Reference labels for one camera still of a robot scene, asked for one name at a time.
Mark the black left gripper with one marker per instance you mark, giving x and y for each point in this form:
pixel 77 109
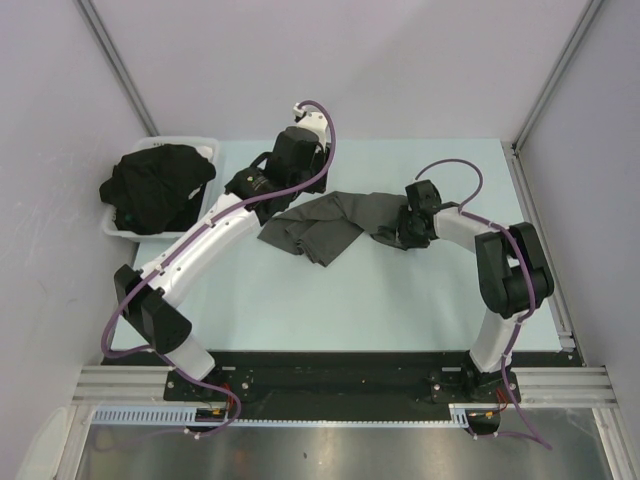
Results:
pixel 321 158

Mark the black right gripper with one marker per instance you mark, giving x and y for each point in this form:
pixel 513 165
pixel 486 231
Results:
pixel 404 237

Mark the dark grey t shirt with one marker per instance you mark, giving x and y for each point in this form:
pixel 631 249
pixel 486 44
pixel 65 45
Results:
pixel 322 229

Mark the white t shirt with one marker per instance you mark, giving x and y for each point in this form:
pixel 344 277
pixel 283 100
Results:
pixel 207 153

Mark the black t shirt pile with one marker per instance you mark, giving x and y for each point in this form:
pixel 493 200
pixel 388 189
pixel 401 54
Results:
pixel 149 189

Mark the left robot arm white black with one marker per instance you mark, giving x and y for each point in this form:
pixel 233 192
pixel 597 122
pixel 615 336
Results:
pixel 148 298

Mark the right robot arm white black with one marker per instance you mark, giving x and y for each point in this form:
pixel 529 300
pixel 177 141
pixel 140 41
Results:
pixel 513 273

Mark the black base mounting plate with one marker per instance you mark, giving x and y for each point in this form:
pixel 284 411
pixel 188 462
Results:
pixel 440 377

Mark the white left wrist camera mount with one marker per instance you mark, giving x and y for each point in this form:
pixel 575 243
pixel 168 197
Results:
pixel 313 121

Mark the aluminium right corner post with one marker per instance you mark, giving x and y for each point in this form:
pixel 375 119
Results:
pixel 560 68

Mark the aluminium corner post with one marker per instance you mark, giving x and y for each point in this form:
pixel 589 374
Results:
pixel 114 60
pixel 560 68

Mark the aluminium front frame rail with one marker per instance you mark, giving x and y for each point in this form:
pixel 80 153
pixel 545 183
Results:
pixel 554 387

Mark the aluminium left corner post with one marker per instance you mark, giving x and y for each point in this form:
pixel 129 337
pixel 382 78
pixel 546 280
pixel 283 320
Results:
pixel 114 60

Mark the light blue cable duct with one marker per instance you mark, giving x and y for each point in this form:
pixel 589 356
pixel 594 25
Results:
pixel 198 417

